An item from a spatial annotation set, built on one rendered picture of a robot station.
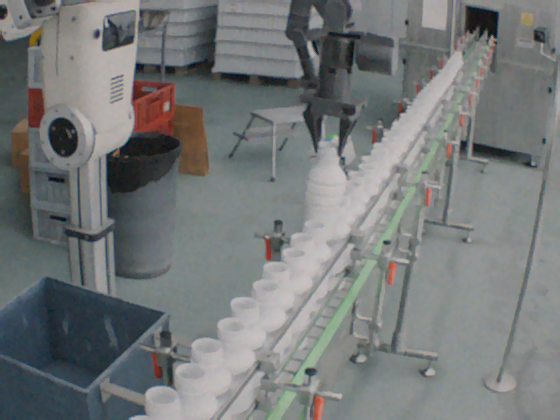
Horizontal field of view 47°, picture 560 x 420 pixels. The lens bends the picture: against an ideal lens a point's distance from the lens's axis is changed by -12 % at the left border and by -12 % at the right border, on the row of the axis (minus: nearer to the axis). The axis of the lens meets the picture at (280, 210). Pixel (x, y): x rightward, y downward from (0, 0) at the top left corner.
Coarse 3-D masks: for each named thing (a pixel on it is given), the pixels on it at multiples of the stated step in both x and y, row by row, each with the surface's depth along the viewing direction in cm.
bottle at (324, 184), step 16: (320, 144) 121; (336, 144) 121; (320, 160) 120; (336, 160) 120; (320, 176) 119; (336, 176) 120; (304, 192) 123; (320, 192) 120; (336, 192) 120; (304, 208) 124; (320, 208) 121; (336, 208) 122; (336, 224) 125
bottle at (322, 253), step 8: (304, 224) 120; (312, 224) 122; (320, 224) 121; (304, 232) 120; (312, 232) 118; (320, 232) 119; (320, 240) 119; (320, 248) 120; (328, 248) 121; (320, 256) 119; (328, 256) 120; (320, 264) 120; (328, 264) 121; (320, 272) 120; (328, 272) 122; (320, 288) 121; (320, 296) 122; (320, 304) 123
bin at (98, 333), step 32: (32, 288) 137; (64, 288) 140; (0, 320) 126; (32, 320) 138; (64, 320) 143; (96, 320) 140; (128, 320) 136; (160, 320) 129; (0, 352) 127; (32, 352) 139; (64, 352) 147; (96, 352) 143; (128, 352) 118; (0, 384) 114; (32, 384) 110; (64, 384) 106; (96, 384) 108; (128, 384) 120; (160, 384) 133; (0, 416) 118; (32, 416) 114; (64, 416) 110; (96, 416) 109; (128, 416) 121
